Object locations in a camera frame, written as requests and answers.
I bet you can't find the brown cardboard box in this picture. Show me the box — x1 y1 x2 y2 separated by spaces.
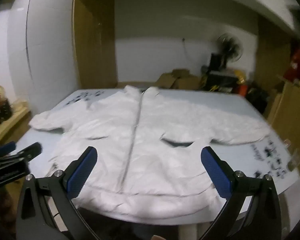
155 69 200 90

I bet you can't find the white puffer jacket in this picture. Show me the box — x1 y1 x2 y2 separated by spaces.
30 86 270 219

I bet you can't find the black standing fan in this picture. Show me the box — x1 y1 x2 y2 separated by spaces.
217 33 243 69

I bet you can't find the black yellow delivery box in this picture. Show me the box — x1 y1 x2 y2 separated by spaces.
202 69 239 94

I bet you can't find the wooden side shelf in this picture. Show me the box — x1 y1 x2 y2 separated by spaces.
0 107 32 146

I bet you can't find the black power cable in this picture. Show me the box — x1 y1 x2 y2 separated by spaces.
181 37 193 61

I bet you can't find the yellow helmet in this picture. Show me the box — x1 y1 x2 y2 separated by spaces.
234 69 247 85

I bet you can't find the clear glass cup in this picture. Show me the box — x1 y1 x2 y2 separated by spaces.
287 151 300 171

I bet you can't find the oil bottle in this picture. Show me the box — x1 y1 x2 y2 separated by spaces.
0 85 12 120

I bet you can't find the wooden cabinet right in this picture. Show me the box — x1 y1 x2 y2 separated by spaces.
271 77 300 172

